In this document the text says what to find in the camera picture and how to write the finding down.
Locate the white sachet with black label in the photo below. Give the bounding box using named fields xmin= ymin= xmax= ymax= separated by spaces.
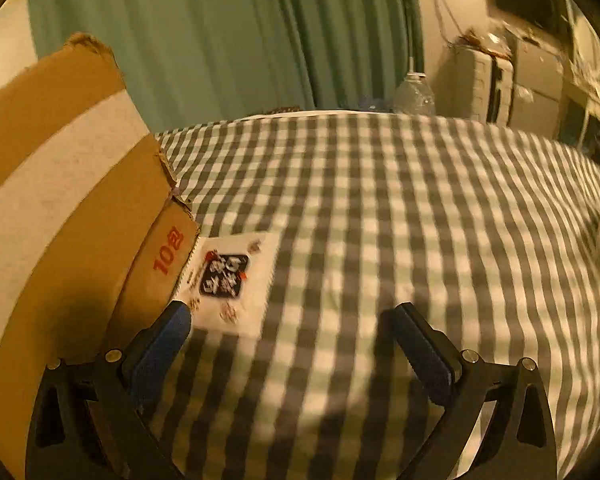
xmin=172 ymin=232 xmax=281 ymax=338

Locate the brown cardboard box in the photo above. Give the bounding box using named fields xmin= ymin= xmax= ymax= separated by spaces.
xmin=0 ymin=32 xmax=201 ymax=480

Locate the white dressing table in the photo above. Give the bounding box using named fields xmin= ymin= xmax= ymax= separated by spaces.
xmin=560 ymin=75 xmax=600 ymax=161

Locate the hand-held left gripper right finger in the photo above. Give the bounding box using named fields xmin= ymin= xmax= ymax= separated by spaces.
xmin=392 ymin=302 xmax=558 ymax=480

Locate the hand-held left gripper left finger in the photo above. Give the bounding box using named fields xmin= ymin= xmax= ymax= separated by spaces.
xmin=25 ymin=300 xmax=191 ymax=480

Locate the white suitcase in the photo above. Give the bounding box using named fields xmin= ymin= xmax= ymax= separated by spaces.
xmin=437 ymin=45 xmax=513 ymax=126

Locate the silver mini fridge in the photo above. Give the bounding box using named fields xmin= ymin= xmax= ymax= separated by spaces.
xmin=505 ymin=35 xmax=566 ymax=136

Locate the wall cable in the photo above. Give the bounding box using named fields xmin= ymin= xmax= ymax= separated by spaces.
xmin=430 ymin=0 xmax=461 ymax=46

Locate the checkered blanket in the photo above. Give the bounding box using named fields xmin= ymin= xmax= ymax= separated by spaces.
xmin=150 ymin=110 xmax=600 ymax=480

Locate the wide green curtain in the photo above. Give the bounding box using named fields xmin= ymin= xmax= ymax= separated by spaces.
xmin=25 ymin=0 xmax=426 ymax=133

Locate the clear water jug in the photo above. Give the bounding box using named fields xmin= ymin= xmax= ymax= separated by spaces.
xmin=392 ymin=72 xmax=437 ymax=115

